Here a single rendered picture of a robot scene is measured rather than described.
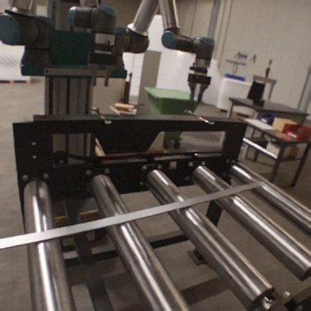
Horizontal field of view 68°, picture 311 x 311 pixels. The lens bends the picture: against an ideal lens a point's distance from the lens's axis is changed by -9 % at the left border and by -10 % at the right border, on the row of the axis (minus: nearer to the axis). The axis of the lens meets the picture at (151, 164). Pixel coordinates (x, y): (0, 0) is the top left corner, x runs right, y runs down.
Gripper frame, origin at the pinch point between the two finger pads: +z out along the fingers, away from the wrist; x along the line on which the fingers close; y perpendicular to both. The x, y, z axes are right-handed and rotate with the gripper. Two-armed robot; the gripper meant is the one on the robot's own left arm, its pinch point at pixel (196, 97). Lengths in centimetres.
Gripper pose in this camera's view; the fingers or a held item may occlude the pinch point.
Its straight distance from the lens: 147.7
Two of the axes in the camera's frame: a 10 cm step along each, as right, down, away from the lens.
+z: -1.4, 8.9, 4.3
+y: 4.2, 4.5, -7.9
